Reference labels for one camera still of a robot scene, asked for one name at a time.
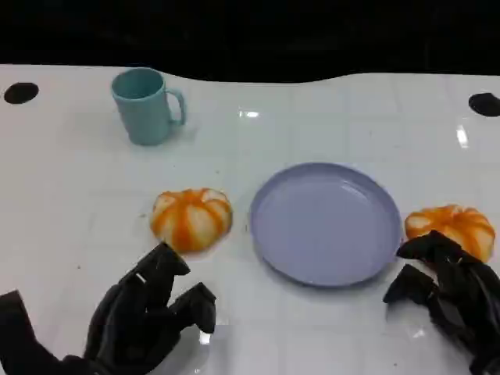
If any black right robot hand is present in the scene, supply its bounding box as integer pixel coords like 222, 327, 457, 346
382, 230, 500, 375

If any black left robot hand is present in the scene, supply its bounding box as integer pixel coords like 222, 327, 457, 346
83, 241, 218, 375

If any lilac plate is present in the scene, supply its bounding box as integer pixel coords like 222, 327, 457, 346
248, 162, 404, 289

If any black round table grommet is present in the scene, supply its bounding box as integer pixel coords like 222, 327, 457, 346
467, 92, 500, 118
3, 81, 40, 105

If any pale green mug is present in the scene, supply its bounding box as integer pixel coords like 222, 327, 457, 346
110, 66, 187, 147

